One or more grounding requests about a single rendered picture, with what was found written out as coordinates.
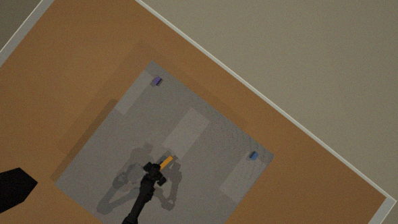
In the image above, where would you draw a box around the orange bar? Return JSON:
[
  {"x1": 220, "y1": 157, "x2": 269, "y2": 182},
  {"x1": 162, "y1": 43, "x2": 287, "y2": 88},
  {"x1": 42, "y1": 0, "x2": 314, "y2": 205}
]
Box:
[{"x1": 159, "y1": 155, "x2": 173, "y2": 171}]

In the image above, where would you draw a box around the small purple block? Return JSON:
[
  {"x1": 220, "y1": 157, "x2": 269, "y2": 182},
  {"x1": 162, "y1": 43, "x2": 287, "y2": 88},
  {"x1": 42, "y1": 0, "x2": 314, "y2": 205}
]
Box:
[{"x1": 153, "y1": 76, "x2": 162, "y2": 85}]

